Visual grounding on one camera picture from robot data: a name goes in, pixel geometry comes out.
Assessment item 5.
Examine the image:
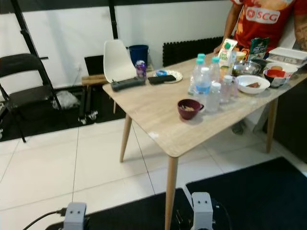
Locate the person in red shirt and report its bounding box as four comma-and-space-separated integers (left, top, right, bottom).
229, 0, 307, 52

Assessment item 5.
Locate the white bowl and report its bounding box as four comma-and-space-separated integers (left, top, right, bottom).
236, 75, 271, 94
266, 61, 299, 73

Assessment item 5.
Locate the steel bowl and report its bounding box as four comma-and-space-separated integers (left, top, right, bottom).
232, 60, 263, 77

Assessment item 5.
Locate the light wooden table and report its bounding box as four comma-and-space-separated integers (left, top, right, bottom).
102, 52, 307, 230

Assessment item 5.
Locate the white plastic chair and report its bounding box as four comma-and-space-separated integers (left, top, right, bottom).
104, 39, 137, 115

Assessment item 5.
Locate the white lidded food container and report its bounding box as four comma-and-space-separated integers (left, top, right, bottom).
268, 46, 307, 62
271, 55, 307, 68

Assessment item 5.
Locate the black folding chair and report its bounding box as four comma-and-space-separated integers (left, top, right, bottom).
0, 53, 63, 143

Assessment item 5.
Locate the small wooden bench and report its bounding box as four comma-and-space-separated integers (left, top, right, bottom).
82, 73, 111, 125

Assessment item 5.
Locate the steel fridge body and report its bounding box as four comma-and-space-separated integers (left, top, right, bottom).
273, 72, 307, 163

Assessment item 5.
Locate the purple soda can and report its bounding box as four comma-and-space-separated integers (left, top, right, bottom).
135, 60, 147, 80

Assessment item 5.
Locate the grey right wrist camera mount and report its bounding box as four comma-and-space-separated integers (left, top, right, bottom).
192, 192, 214, 230

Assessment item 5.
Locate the crumpled plastic bag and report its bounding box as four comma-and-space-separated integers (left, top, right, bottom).
52, 91, 80, 111

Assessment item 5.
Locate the maroon mug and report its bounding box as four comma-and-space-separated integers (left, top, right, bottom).
177, 99, 205, 121

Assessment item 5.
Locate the clear bottle white cap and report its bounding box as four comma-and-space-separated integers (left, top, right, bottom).
221, 75, 233, 103
205, 82, 222, 113

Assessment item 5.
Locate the yellow paper cup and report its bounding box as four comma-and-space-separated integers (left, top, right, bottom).
235, 50, 248, 62

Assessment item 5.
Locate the black upright pole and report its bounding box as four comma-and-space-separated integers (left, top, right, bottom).
108, 0, 118, 40

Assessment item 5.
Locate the white green milk carton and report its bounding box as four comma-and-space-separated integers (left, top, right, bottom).
218, 38, 238, 68

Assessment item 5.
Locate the black case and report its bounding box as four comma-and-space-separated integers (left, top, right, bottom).
84, 55, 106, 76

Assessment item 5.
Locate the blue bucket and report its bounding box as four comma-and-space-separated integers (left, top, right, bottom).
129, 45, 150, 67

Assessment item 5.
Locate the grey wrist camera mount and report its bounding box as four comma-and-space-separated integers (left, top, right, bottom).
63, 202, 87, 230
192, 192, 214, 230

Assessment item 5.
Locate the black floor mat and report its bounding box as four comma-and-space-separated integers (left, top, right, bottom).
0, 86, 125, 142
46, 157, 307, 230

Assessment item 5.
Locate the black wallet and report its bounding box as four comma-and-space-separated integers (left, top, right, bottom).
148, 75, 177, 85

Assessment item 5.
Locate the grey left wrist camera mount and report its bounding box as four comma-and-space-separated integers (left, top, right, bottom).
63, 202, 87, 230

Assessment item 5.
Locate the black slanted stand pole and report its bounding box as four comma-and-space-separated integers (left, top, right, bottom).
11, 0, 51, 96

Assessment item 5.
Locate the black foam wall panel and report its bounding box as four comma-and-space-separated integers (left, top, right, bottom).
163, 36, 225, 67

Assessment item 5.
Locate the patterned plate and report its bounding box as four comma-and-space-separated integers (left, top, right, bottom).
153, 70, 183, 84

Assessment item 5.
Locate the person right hand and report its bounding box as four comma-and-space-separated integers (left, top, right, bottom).
213, 44, 227, 55

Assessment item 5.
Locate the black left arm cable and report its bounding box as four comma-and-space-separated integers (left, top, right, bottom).
24, 208, 67, 230

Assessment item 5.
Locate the dark green snack bag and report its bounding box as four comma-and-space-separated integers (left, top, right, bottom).
248, 37, 271, 60

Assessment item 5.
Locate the blue label water bottle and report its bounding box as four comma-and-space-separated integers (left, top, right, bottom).
194, 67, 213, 96

